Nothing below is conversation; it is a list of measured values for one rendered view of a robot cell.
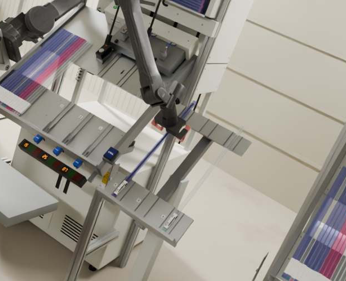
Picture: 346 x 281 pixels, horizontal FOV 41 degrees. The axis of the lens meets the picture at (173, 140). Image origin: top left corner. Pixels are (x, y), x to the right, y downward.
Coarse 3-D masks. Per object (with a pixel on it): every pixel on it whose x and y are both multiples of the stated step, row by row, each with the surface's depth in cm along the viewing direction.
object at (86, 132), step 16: (48, 96) 208; (32, 112) 204; (48, 112) 203; (64, 112) 203; (80, 112) 203; (64, 128) 198; (80, 128) 198; (96, 128) 197; (112, 128) 197; (80, 144) 193; (96, 144) 193; (112, 144) 193; (96, 160) 189
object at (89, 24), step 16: (80, 16) 235; (96, 16) 235; (80, 32) 229; (96, 32) 228; (112, 32) 228; (96, 48) 223; (80, 64) 218; (96, 64) 217; (112, 64) 217; (128, 64) 216; (112, 80) 211; (128, 80) 211
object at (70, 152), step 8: (0, 112) 209; (8, 112) 202; (16, 120) 203; (24, 120) 199; (24, 128) 205; (32, 128) 198; (48, 136) 194; (56, 144) 194; (64, 144) 191; (64, 152) 196; (72, 152) 190; (80, 160) 191; (88, 160) 187; (96, 168) 187
